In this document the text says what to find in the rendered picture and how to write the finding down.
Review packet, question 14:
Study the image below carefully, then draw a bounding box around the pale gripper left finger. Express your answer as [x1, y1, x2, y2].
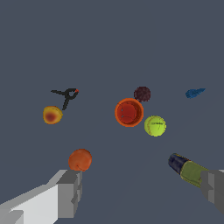
[0, 169, 83, 224]

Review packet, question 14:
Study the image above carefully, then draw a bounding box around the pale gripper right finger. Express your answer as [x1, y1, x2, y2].
[200, 169, 224, 215]

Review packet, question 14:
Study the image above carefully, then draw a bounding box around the orange round fruit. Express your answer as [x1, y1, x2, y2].
[67, 148, 93, 172]

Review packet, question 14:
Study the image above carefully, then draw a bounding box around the yellow red peach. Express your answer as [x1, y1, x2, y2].
[43, 105, 64, 125]

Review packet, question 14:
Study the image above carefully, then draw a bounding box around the yellow green tennis ball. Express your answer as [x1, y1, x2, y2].
[143, 115, 167, 137]

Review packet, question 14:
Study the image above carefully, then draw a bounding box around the blue small tool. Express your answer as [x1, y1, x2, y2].
[185, 87, 207, 100]

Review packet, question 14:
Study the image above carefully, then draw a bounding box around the black spring clamp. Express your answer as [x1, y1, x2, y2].
[50, 87, 80, 111]

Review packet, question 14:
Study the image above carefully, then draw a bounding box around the orange red cup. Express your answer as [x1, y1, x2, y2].
[114, 97, 144, 128]

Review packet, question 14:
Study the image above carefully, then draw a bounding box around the dark purple plum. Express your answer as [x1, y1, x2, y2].
[133, 86, 152, 103]

